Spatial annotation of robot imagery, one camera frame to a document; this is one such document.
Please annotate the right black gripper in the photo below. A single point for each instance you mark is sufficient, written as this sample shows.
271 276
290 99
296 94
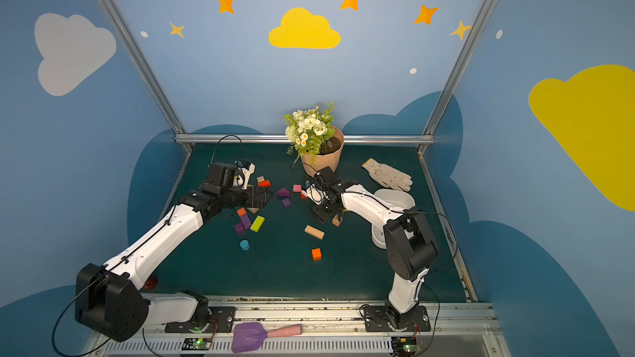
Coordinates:
324 204

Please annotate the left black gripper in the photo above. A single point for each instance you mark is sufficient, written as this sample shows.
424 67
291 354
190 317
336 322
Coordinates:
256 196

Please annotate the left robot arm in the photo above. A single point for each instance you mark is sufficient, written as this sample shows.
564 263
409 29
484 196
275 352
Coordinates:
109 297

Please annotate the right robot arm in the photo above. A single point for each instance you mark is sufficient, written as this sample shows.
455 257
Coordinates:
404 233

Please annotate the white storage bin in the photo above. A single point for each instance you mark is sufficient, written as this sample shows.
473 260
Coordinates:
397 202

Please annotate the wooden number cube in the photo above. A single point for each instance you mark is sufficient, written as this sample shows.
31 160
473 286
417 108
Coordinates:
337 221

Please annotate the pink flower pot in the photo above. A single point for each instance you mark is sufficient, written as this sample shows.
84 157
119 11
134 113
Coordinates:
313 163

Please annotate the purple long block left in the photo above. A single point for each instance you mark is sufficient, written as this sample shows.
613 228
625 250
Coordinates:
246 222

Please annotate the purple triangle prism block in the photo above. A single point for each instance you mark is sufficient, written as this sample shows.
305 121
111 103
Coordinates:
283 193

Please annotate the pale wooden long block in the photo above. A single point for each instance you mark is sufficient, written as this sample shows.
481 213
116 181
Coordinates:
312 231

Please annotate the lime green bar block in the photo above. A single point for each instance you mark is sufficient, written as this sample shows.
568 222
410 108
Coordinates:
257 224

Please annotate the teal cylinder block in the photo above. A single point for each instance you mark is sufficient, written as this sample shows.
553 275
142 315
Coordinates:
245 245

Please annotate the white knit work glove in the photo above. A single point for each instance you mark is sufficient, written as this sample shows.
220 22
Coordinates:
387 176

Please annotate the white green flower bouquet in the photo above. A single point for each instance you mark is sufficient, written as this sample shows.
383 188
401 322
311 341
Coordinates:
310 132

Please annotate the orange cube block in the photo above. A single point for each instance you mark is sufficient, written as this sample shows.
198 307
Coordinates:
316 254

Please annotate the purple pink toy shovel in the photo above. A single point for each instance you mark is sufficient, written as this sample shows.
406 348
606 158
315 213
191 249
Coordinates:
250 336

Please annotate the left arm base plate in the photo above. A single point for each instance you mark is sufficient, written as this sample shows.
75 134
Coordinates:
205 321

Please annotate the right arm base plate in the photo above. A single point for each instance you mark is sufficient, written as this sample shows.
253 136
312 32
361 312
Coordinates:
387 319

